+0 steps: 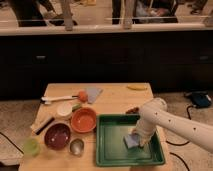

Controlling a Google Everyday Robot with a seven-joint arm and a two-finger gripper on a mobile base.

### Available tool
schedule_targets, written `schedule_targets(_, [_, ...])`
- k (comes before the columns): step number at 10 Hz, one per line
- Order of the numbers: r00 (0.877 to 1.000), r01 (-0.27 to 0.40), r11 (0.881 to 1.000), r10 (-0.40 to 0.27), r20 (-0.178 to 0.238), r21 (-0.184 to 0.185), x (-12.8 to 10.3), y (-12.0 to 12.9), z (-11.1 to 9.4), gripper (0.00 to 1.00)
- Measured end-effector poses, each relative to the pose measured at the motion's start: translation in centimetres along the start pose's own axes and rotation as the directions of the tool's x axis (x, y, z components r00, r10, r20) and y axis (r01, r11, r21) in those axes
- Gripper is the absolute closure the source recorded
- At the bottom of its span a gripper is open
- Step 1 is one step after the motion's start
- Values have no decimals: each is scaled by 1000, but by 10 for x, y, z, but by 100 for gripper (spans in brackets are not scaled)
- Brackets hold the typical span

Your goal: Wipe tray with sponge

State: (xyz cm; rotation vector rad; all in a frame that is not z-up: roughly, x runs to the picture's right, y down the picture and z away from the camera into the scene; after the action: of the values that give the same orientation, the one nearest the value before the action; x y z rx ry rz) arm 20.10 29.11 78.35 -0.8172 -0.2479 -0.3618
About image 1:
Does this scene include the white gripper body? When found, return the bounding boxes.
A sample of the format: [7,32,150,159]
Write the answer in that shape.
[132,118,157,147]

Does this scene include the blue sponge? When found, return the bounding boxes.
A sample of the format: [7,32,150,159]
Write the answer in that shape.
[124,134,139,148]

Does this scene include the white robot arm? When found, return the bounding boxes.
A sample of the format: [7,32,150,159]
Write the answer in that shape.
[134,98,213,153]

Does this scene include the green plastic tray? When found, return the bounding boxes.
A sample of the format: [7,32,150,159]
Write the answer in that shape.
[96,114,165,167]

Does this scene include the brown red small object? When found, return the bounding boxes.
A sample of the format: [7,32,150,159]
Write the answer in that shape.
[126,107,139,114]

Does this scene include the yellow banana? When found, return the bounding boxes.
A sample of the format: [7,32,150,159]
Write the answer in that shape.
[127,85,147,91]

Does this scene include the blue bag on floor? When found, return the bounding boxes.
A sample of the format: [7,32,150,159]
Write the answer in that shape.
[190,93,212,108]

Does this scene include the orange bowl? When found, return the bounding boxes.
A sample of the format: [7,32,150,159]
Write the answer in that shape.
[70,107,96,133]

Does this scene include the grey blue cloth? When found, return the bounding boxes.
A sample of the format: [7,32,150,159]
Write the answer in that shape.
[86,87,102,104]

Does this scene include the orange ball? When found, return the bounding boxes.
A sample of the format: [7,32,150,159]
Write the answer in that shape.
[78,91,88,102]

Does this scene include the green small object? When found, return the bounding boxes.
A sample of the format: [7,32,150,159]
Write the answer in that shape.
[72,104,82,111]

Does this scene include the small metal cup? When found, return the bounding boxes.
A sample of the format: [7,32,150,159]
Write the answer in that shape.
[70,138,84,156]

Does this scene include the white small bowl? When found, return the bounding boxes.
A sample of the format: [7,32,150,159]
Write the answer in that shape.
[57,102,72,119]

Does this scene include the wooden table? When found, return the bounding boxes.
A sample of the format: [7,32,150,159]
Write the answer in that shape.
[18,83,172,171]

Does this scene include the maroon bowl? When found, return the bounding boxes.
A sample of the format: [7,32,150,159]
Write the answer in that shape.
[44,123,71,150]

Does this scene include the black and white brush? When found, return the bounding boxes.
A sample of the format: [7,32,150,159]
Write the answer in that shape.
[31,117,55,135]

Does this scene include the green plastic cup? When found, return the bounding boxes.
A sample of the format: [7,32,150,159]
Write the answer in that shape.
[23,138,40,157]

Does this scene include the black cable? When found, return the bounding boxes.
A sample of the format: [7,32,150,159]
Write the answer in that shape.
[165,104,196,171]

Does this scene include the black cable left floor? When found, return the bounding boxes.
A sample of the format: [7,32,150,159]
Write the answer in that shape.
[0,131,25,155]

